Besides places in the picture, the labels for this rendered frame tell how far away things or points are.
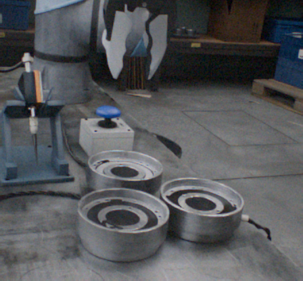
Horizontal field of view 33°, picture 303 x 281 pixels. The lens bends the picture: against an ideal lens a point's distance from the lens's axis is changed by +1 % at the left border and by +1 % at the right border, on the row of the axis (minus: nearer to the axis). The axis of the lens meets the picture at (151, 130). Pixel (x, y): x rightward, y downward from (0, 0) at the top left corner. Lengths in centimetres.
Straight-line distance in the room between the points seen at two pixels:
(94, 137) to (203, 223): 27
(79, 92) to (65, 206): 47
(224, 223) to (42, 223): 22
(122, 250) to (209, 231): 11
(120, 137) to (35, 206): 21
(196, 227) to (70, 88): 56
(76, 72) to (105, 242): 60
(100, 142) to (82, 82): 32
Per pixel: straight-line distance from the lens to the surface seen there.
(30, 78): 76
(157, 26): 71
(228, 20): 475
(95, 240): 57
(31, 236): 61
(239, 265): 61
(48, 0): 109
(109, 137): 82
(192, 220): 61
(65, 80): 110
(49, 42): 109
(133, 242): 56
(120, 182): 67
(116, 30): 69
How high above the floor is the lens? 112
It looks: 19 degrees down
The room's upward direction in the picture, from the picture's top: 7 degrees clockwise
